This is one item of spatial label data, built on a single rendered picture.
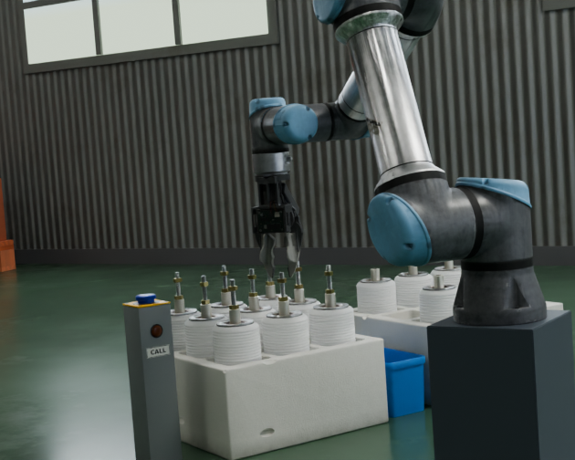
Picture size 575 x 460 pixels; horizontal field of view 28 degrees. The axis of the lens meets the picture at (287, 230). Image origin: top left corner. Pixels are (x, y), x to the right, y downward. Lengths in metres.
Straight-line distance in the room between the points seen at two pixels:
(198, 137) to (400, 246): 4.02
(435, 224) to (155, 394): 0.75
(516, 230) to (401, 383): 0.75
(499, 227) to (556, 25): 3.07
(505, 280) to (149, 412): 0.78
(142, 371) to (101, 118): 3.97
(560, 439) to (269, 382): 0.63
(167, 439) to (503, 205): 0.85
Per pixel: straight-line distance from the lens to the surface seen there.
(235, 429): 2.25
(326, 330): 2.40
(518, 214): 1.84
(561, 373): 1.92
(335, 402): 2.37
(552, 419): 1.89
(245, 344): 2.27
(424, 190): 1.77
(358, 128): 2.25
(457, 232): 1.78
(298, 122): 2.18
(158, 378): 2.25
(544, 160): 4.87
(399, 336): 2.63
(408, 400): 2.52
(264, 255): 2.33
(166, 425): 2.27
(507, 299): 1.83
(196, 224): 5.77
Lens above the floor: 0.62
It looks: 5 degrees down
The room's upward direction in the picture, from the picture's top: 4 degrees counter-clockwise
